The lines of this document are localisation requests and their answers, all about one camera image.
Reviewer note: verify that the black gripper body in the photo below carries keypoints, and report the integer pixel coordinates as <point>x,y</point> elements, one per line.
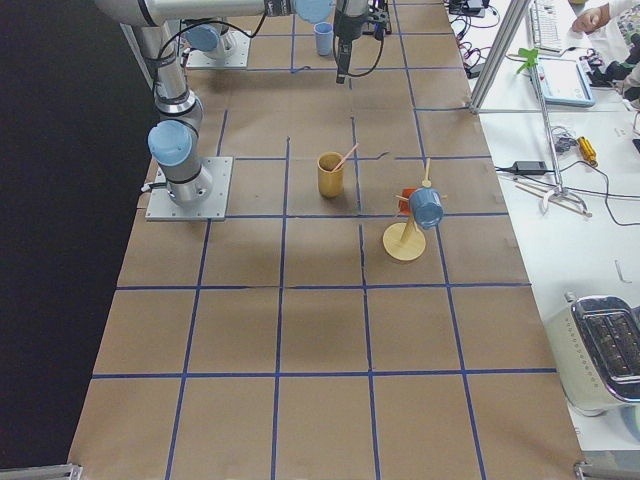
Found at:
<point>346,24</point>

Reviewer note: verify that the aluminium frame post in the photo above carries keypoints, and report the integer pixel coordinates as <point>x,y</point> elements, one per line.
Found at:
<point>511,21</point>

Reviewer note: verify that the thin metal stand pole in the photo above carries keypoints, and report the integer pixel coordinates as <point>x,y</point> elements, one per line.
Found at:
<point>557,176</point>

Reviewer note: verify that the blue framed tablet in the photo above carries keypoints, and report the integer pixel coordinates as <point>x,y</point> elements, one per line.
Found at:
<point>561,82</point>

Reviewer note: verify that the silver toaster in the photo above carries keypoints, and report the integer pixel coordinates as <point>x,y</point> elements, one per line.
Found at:
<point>594,341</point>

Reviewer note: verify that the person hand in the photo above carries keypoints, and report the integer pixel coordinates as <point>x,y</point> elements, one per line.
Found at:
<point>587,22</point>

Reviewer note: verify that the bamboo chopstick holder cup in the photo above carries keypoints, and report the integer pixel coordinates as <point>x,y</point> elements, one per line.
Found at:
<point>329,176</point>

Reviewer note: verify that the wooden mug tree stand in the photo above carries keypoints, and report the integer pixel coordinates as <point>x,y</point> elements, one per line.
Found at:
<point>406,241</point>

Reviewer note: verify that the black power adapter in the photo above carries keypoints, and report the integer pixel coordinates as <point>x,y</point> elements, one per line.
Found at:
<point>531,168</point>

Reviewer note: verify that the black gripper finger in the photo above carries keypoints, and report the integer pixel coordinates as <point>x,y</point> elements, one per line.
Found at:
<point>343,54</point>

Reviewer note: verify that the white keyboard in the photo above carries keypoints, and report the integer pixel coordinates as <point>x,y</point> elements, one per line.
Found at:
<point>542,26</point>

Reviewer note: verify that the green clip on stand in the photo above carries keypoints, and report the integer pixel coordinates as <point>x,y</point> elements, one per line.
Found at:
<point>529,60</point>

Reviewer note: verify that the hex key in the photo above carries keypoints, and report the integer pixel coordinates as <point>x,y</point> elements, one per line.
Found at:
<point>619,271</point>

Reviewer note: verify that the orange mug on stand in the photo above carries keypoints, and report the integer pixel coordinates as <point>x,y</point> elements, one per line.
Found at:
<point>403,201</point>

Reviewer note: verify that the yellow handled tool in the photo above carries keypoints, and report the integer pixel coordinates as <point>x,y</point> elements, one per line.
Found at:
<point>587,151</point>

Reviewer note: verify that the blue mug on stand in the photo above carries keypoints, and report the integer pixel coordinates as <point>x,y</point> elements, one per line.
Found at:
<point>426,207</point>

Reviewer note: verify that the light blue plastic cup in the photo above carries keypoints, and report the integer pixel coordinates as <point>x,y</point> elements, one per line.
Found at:
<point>323,33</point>

